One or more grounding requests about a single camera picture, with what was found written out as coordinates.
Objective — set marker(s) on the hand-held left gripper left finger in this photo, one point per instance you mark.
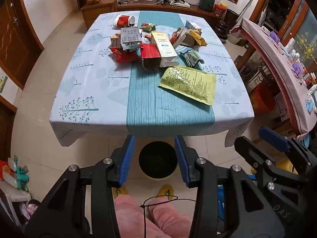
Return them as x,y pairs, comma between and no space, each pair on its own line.
126,161

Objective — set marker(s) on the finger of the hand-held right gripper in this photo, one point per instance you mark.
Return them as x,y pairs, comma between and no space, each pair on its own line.
273,138
247,151

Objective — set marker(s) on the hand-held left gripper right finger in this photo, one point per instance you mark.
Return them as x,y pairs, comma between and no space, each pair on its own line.
182,163

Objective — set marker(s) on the black bin with yellow rim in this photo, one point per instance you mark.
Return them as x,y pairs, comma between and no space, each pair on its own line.
158,160

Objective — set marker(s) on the red snack packet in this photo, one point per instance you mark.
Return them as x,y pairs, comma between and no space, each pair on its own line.
123,57

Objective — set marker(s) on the brown milk carton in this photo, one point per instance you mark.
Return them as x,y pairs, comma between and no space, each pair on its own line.
115,41

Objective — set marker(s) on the white and lilac box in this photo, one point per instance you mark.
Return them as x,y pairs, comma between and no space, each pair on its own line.
192,25

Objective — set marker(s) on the red paper cup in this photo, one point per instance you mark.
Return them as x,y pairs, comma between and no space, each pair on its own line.
122,21

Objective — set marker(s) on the yellow plastic basin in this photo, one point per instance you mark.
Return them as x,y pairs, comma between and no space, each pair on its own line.
287,166

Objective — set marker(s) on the yellow slipper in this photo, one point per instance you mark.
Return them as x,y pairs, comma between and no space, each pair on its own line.
120,192
165,192

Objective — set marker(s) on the orange bucket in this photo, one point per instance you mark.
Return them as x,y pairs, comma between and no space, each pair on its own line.
262,98

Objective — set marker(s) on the pink fleece trousers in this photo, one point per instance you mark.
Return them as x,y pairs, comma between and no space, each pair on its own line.
131,218

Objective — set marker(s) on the purple small box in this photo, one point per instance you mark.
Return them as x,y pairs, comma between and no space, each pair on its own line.
275,36
296,68

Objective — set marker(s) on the table with patterned cloth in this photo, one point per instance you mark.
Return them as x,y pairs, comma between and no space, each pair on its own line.
99,91

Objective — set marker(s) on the table with pink cloth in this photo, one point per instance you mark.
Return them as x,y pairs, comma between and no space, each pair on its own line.
277,62

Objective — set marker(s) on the yellow-green foil packet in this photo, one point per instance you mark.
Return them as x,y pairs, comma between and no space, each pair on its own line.
188,83

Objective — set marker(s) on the teal plastic toy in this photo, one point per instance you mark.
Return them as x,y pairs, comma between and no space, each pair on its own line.
21,172

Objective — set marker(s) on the green and black packet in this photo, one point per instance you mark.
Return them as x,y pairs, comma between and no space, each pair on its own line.
192,57

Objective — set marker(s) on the pink patterned bag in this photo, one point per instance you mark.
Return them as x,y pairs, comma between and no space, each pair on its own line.
31,209

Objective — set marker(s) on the red open carton box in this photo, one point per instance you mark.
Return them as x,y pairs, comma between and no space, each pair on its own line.
148,54

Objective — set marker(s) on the cream tall carton box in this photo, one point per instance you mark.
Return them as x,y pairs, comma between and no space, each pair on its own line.
162,45

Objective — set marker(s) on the dark ceramic jar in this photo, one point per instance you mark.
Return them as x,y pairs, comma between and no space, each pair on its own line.
222,29

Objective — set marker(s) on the red and white box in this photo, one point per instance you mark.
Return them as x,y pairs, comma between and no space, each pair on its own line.
6,172

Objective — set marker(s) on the white plastic storage rack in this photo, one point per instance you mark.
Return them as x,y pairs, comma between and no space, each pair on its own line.
12,203

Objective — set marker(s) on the yellow packet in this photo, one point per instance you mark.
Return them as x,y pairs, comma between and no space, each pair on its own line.
200,39

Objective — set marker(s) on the grey printed box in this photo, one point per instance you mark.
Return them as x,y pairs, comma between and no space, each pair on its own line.
130,36

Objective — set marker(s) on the brown wooden door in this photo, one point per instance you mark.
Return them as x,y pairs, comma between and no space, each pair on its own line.
17,42
5,121

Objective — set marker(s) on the dark brown bin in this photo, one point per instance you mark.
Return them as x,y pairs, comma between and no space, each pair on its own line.
231,17

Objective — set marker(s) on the dark crumpled wrapper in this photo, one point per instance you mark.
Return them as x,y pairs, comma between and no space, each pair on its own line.
148,27

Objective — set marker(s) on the glass display cabinet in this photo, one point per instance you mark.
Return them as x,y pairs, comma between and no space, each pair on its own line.
279,2

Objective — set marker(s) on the red basket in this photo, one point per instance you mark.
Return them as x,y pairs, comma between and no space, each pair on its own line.
220,10

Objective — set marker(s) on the low wooden cabinet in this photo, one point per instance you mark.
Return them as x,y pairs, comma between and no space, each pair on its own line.
96,12

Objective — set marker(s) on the green toaster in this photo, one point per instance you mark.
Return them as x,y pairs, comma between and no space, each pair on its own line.
206,2

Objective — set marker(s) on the long wooden sideboard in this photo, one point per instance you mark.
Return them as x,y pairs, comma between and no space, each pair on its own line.
148,7

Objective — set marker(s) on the white set-top box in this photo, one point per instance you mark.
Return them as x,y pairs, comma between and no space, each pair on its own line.
180,3

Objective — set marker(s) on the yellow fruit bowl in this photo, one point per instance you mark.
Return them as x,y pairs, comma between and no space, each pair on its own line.
94,0

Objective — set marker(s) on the wall poster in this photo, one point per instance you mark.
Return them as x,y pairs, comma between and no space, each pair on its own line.
2,81

